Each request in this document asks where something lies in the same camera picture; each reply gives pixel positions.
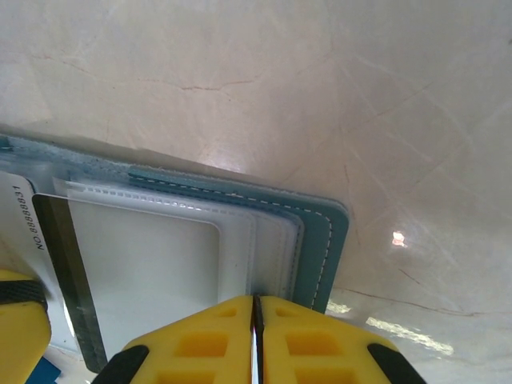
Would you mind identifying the white card with printed number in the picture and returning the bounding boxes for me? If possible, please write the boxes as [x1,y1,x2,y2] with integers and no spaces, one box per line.
[0,170,55,281]

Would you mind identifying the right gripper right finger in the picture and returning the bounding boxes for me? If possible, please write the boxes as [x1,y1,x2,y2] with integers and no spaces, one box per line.
[255,294,426,384]

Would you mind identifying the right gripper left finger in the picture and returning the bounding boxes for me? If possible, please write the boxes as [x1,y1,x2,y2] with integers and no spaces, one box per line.
[92,294,257,384]

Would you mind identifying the white card with magnetic stripe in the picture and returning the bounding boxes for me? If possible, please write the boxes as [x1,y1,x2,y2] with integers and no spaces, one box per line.
[30,194,222,373]

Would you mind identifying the blue toy block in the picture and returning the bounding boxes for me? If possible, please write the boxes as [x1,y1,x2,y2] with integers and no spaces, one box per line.
[34,357,64,384]

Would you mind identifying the teal leather card holder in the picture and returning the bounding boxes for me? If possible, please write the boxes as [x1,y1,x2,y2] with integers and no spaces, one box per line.
[0,133,351,374]

